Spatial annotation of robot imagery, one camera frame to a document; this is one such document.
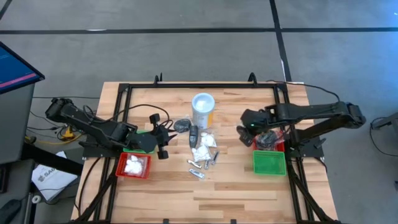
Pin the blue screen monitor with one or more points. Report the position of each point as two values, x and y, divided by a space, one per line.
15 68

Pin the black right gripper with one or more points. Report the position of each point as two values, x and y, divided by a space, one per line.
255 118

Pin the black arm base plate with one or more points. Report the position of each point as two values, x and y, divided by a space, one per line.
93 151
308 151

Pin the white paper sheet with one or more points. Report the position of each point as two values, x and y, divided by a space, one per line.
53 180

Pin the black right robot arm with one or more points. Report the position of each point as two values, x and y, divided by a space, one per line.
311 112

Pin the black trimmer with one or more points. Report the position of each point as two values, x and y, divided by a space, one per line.
193 137

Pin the green plastic basket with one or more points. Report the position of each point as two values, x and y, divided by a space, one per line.
269 163
128 150

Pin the red plastic basket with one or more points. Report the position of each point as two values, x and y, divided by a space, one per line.
119 169
281 147

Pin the black object on floor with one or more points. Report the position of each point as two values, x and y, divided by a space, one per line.
9 211

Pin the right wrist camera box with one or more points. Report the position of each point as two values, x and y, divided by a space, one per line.
245 137

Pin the black table frame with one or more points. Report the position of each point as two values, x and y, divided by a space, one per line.
202 85

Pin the white tape roll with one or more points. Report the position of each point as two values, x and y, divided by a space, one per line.
36 199

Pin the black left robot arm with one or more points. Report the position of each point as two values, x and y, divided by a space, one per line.
93 124

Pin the white canister with yellow label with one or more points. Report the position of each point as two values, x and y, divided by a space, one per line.
203 109

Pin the handwritten label cotton bag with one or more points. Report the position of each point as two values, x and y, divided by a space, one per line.
135 166

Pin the flat clear bag dark disc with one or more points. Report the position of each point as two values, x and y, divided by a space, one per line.
182 126

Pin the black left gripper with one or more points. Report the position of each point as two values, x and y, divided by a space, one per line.
146 141

